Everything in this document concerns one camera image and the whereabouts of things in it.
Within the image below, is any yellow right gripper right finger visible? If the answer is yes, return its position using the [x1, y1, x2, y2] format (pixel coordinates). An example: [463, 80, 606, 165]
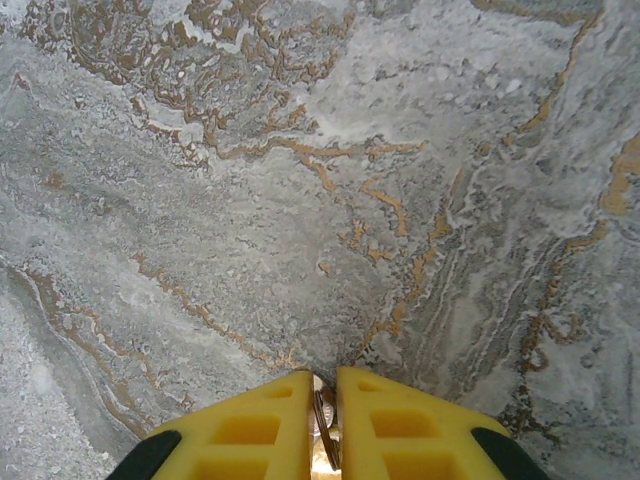
[335, 366, 551, 480]

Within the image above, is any small silver split keyring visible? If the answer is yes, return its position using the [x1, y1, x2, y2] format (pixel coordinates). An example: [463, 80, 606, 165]
[310, 373, 342, 474]

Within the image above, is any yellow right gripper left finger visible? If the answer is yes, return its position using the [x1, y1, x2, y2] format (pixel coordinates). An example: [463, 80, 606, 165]
[117, 369, 314, 480]

